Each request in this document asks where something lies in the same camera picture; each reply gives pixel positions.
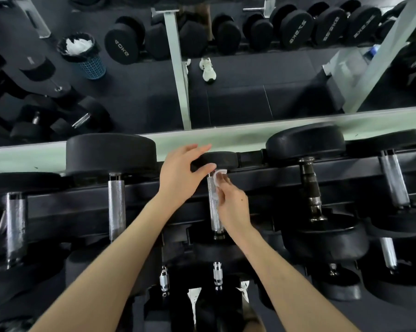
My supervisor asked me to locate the black dumbbell rack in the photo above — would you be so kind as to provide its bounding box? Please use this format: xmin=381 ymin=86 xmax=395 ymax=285
xmin=0 ymin=148 xmax=416 ymax=332

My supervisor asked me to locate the row of large labelled dumbbells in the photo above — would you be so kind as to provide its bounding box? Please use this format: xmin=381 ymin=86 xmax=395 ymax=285
xmin=104 ymin=0 xmax=407 ymax=66

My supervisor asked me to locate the white shoe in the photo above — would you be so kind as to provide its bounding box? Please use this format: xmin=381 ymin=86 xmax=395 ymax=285
xmin=199 ymin=57 xmax=217 ymax=83

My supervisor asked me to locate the small dumbbell with chrome handle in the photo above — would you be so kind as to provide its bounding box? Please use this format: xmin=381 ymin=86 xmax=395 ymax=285
xmin=191 ymin=151 xmax=240 ymax=240

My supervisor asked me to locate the wall mirror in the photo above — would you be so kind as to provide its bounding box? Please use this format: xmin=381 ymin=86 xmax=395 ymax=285
xmin=0 ymin=0 xmax=416 ymax=149

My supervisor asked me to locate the blue waste basket black bag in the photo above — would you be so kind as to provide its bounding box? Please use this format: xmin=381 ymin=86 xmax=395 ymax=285
xmin=57 ymin=32 xmax=107 ymax=80

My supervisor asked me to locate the person's left forearm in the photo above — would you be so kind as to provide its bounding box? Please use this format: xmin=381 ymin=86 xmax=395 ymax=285
xmin=30 ymin=199 xmax=188 ymax=332

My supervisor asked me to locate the person's right forearm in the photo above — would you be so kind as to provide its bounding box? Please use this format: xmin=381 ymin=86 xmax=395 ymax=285
xmin=229 ymin=225 xmax=362 ymax=332

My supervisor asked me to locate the person's left hand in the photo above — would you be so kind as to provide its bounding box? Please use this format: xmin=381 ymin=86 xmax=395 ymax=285
xmin=158 ymin=143 xmax=217 ymax=206

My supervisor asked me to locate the row of black dumbbells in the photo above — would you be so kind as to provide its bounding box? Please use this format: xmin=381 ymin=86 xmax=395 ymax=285
xmin=0 ymin=122 xmax=416 ymax=332

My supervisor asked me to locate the person's right hand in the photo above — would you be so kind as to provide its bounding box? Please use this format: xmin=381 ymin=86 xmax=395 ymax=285
xmin=213 ymin=172 xmax=254 ymax=236

